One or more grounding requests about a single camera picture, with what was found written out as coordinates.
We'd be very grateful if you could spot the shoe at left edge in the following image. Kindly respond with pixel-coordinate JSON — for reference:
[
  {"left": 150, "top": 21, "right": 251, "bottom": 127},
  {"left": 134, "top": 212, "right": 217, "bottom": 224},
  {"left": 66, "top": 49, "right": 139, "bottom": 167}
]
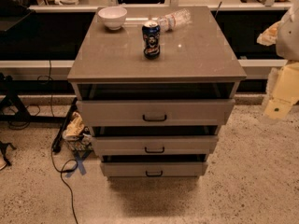
[{"left": 0, "top": 141, "right": 16, "bottom": 170}]

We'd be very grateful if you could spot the grey drawer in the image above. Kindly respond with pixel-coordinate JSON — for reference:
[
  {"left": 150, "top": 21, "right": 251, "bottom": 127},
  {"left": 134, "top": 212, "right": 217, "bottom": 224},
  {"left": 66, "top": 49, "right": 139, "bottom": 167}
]
[
  {"left": 100, "top": 161, "right": 207, "bottom": 177},
  {"left": 92, "top": 135, "right": 218, "bottom": 156},
  {"left": 77, "top": 99, "right": 235, "bottom": 127}
]

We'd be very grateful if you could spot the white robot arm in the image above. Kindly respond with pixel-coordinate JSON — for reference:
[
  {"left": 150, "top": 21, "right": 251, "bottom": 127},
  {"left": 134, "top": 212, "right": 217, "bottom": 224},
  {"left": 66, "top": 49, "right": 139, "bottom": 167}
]
[{"left": 257, "top": 0, "right": 299, "bottom": 120}]

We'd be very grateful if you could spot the blue tape cross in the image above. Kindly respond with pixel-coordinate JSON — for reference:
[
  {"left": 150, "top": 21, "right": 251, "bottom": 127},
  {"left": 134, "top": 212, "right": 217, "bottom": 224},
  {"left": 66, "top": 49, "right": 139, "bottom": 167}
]
[{"left": 65, "top": 150, "right": 92, "bottom": 177}]

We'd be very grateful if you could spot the blue soda can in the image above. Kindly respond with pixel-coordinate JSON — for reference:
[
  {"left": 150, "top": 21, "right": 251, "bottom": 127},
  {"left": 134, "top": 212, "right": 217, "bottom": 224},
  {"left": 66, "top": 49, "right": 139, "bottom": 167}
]
[{"left": 142, "top": 20, "right": 160, "bottom": 59}]

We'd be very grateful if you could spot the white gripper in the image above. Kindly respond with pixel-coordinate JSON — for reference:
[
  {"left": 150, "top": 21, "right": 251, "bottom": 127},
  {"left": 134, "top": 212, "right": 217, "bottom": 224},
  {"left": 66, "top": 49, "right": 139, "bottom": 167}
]
[{"left": 257, "top": 21, "right": 299, "bottom": 119}]

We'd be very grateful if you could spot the grey drawer cabinet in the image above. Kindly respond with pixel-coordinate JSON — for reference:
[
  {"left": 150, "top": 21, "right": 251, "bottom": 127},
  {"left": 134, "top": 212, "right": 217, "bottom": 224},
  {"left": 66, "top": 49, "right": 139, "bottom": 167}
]
[{"left": 68, "top": 7, "right": 246, "bottom": 164}]

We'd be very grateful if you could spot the grey bottom drawer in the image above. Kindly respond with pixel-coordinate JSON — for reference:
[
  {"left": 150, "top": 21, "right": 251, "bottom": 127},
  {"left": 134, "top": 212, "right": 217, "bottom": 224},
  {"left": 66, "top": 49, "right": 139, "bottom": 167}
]
[{"left": 100, "top": 161, "right": 207, "bottom": 177}]

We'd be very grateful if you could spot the clear plastic bottle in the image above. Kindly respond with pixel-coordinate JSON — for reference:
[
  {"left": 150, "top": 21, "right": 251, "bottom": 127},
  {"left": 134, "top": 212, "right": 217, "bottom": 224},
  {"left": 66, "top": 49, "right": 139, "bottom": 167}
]
[{"left": 157, "top": 8, "right": 191, "bottom": 32}]

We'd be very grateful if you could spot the white bowl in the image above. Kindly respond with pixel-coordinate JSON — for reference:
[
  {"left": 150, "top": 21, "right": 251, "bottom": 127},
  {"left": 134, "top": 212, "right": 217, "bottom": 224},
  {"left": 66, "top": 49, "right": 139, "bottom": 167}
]
[{"left": 98, "top": 7, "right": 127, "bottom": 30}]

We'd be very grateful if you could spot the black stand leg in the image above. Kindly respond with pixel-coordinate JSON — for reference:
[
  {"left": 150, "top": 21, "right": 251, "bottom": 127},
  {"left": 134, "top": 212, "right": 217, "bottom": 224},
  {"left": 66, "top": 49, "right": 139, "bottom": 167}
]
[{"left": 0, "top": 73, "right": 66, "bottom": 123}]

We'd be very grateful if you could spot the grey middle drawer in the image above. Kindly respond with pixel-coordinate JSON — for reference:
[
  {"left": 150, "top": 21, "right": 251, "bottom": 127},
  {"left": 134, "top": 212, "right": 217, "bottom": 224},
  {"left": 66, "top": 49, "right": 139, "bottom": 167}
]
[{"left": 92, "top": 135, "right": 218, "bottom": 156}]

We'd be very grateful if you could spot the black power strip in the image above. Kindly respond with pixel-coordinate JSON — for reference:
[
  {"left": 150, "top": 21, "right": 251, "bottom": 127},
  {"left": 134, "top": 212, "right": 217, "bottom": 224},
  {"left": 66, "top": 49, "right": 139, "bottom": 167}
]
[{"left": 51, "top": 99, "right": 77, "bottom": 153}]

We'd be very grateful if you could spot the grey top drawer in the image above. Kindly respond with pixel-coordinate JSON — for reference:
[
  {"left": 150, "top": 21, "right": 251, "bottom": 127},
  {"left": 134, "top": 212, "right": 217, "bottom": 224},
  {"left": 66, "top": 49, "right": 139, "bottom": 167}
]
[{"left": 77, "top": 99, "right": 235, "bottom": 127}]

